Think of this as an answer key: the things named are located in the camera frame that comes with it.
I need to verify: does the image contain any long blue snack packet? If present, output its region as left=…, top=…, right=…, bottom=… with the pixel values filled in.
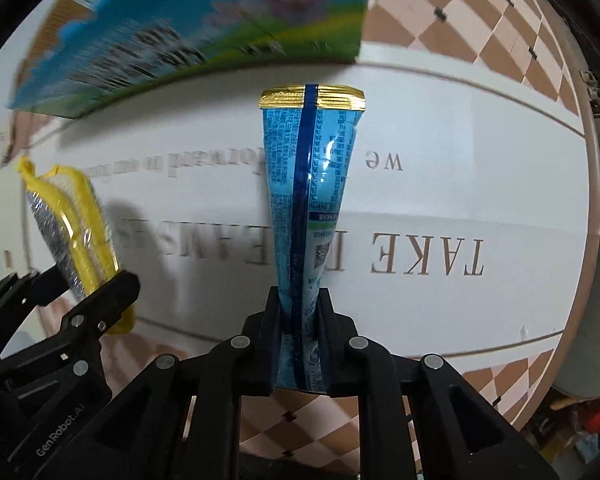
left=259, top=84, right=366, bottom=393

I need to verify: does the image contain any open cardboard box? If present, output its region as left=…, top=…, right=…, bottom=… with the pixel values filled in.
left=9, top=0, right=368, bottom=118

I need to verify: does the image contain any yellow silver mesh pouch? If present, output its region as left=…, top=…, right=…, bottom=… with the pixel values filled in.
left=17, top=155, right=136, bottom=336

